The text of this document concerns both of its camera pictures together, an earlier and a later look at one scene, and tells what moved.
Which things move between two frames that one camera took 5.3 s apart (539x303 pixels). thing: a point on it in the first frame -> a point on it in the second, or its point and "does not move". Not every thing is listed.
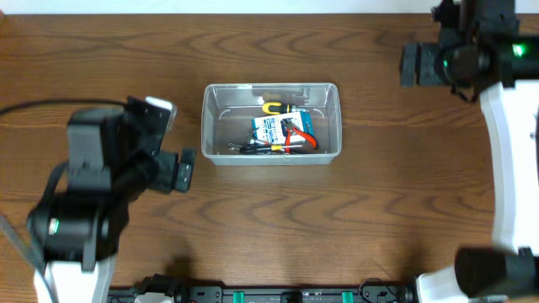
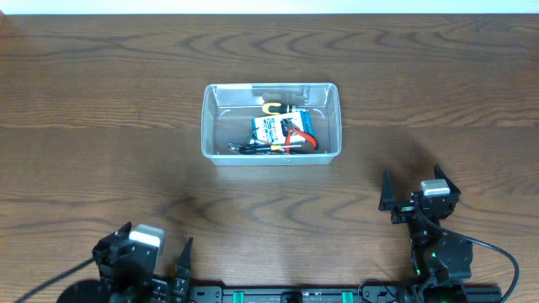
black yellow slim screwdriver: (250, 149) does not move
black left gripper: (184, 169) -> (164, 284)
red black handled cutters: (288, 128) does not move
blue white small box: (269, 130) does not move
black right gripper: (424, 54) -> (387, 202)
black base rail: (370, 290) does not move
